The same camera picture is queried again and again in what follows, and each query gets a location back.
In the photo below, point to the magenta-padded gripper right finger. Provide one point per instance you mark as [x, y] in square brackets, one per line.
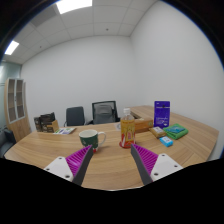
[146, 159]

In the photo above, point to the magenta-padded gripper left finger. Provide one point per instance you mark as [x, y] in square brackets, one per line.
[78, 160]

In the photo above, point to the yellow-labelled tea drink bottle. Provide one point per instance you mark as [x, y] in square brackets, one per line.
[127, 131]

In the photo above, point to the green mug with white inside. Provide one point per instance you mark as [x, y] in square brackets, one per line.
[88, 138]

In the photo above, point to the small light blue box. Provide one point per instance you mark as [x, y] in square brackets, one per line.
[166, 141]

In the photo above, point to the small tan box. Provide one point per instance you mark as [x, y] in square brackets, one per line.
[157, 132]

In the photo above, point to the green and white leaflet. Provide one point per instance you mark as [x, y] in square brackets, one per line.
[65, 130]

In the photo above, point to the orange-brown tissue box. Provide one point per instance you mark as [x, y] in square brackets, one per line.
[144, 125]

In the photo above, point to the tan cardboard box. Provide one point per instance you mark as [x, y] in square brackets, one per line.
[53, 127]

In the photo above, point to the white printed paper sheet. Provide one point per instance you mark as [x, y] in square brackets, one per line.
[117, 126]

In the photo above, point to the black solid-back office chair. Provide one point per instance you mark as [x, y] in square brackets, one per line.
[75, 115]

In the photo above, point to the purple upright box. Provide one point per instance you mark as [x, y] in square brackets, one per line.
[162, 114]

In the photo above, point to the wooden side cabinet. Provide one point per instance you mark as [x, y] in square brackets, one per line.
[143, 111]

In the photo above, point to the large dark brown box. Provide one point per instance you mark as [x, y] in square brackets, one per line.
[47, 117]

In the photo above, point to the black mesh-back office chair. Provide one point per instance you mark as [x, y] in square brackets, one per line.
[104, 112]

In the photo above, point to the small dark brown box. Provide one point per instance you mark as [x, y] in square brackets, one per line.
[37, 124]

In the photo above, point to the wooden glass-door shelf unit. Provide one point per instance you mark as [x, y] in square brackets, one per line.
[19, 128]

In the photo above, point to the black leather sofa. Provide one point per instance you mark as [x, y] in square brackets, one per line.
[6, 141]

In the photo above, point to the small ceiling light panel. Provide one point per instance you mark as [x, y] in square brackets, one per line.
[11, 47]

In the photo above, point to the grey ceiling air vent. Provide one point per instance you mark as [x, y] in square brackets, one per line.
[44, 15]

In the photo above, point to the large ceiling light panel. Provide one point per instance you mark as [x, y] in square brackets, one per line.
[74, 6]

